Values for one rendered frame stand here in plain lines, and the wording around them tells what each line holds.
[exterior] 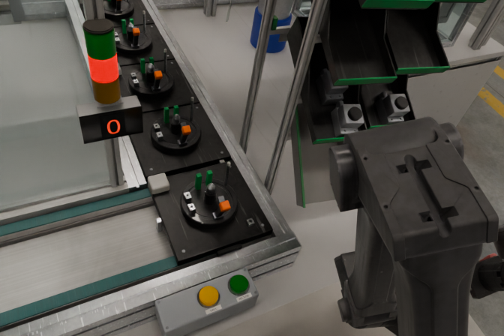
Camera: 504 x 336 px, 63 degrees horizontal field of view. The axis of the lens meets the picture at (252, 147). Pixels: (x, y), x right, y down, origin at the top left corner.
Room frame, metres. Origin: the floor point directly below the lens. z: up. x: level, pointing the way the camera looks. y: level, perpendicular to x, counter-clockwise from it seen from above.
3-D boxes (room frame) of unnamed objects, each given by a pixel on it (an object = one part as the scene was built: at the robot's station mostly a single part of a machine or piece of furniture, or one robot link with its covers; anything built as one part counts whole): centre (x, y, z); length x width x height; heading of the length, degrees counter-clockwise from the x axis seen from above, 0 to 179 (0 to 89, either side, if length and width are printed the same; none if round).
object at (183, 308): (0.38, 0.02, 0.93); 0.21 x 0.07 x 0.06; 124
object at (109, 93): (0.60, 0.30, 1.28); 0.05 x 0.05 x 0.05
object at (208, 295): (0.38, 0.02, 0.96); 0.04 x 0.04 x 0.02
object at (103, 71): (0.60, 0.30, 1.33); 0.05 x 0.05 x 0.05
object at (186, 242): (0.61, 0.07, 0.96); 0.24 x 0.24 x 0.02; 34
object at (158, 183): (0.64, 0.21, 0.97); 0.05 x 0.05 x 0.04; 34
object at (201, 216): (0.61, 0.07, 0.98); 0.14 x 0.14 x 0.02
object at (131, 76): (1.02, 0.36, 1.01); 0.24 x 0.24 x 0.13; 34
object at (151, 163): (0.82, 0.22, 1.01); 0.24 x 0.24 x 0.13; 34
